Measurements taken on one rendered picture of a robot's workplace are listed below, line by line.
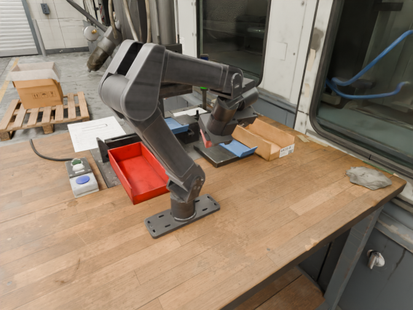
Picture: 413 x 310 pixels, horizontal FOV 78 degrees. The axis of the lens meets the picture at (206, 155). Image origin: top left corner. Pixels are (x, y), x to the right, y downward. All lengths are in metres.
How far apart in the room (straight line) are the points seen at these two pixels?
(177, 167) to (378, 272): 1.00
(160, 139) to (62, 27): 9.65
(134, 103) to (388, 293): 1.21
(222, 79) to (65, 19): 9.60
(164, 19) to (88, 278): 0.73
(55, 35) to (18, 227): 9.44
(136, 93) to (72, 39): 9.72
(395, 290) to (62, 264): 1.17
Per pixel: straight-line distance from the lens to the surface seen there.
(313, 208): 0.78
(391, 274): 1.29
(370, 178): 0.95
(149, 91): 0.44
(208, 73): 0.54
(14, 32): 10.09
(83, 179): 0.84
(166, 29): 0.90
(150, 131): 0.48
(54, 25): 10.08
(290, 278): 1.46
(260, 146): 0.95
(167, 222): 0.68
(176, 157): 0.55
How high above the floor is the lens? 1.39
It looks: 31 degrees down
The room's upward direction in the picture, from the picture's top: straight up
